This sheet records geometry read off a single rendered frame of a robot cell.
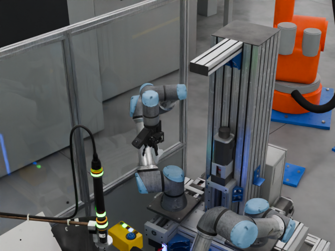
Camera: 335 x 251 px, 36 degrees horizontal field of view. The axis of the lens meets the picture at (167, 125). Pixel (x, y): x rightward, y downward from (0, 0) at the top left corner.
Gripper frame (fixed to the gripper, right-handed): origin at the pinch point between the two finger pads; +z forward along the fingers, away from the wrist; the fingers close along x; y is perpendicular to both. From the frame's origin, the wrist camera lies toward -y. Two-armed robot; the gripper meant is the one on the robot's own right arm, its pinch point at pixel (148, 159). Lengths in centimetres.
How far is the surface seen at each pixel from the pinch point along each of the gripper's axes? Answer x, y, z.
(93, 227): -23, -54, -6
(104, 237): -26, -51, -1
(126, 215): 45, 22, 78
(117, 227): 10.1, -14.7, 40.8
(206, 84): 211, 310, 148
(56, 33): 46, -13, -57
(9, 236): 17, -69, 14
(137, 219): 45, 32, 88
